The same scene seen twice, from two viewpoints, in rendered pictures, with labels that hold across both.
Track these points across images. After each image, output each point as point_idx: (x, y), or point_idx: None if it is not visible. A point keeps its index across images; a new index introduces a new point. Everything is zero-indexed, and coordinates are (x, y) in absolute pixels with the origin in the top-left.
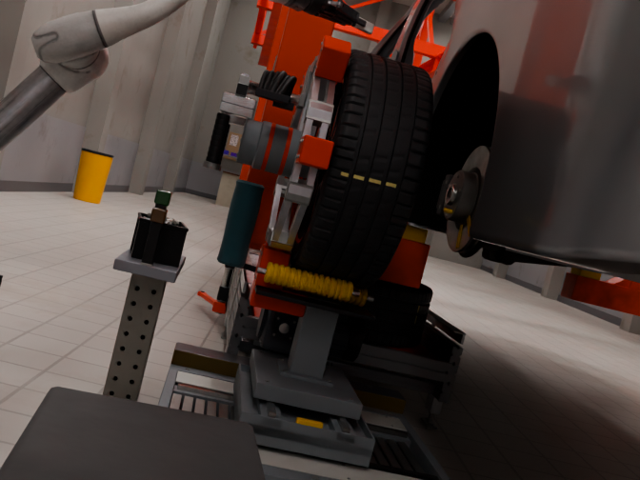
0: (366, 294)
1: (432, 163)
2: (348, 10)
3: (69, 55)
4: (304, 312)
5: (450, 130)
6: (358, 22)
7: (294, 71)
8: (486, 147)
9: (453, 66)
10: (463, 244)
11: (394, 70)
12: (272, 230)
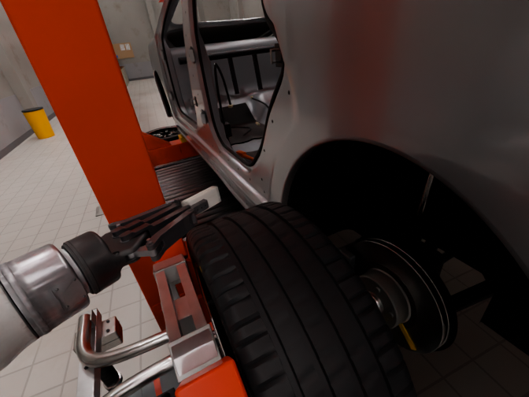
0: None
1: (299, 204)
2: (175, 235)
3: None
4: None
5: (310, 178)
6: (197, 214)
7: (129, 205)
8: (408, 264)
9: (316, 147)
10: (399, 343)
11: (323, 334)
12: None
